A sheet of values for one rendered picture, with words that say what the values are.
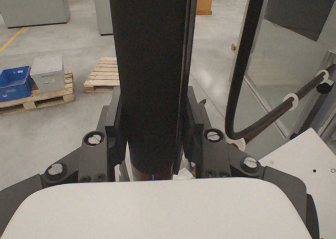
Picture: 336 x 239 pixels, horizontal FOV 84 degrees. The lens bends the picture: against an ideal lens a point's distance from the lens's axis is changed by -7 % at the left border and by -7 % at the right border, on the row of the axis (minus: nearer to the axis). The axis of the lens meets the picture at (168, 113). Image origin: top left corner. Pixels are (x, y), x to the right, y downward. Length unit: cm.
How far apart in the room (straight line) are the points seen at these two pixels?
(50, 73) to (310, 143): 294
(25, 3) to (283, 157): 738
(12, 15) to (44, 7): 98
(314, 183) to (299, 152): 9
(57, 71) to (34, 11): 458
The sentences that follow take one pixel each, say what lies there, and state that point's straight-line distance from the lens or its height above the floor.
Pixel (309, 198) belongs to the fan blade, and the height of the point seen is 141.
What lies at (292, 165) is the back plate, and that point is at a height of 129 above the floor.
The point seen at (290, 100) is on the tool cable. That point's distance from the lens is 39.
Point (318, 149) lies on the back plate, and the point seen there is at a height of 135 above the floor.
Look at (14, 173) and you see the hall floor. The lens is 253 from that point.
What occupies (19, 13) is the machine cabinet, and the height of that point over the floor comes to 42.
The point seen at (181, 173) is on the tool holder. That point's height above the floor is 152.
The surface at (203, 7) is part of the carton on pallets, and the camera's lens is 840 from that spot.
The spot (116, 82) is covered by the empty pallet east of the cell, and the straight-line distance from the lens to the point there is 316.
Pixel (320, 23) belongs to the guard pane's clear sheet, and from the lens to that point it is 110.
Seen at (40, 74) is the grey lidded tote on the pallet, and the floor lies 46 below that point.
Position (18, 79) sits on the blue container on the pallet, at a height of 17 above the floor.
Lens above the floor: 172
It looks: 39 degrees down
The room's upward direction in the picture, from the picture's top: 2 degrees clockwise
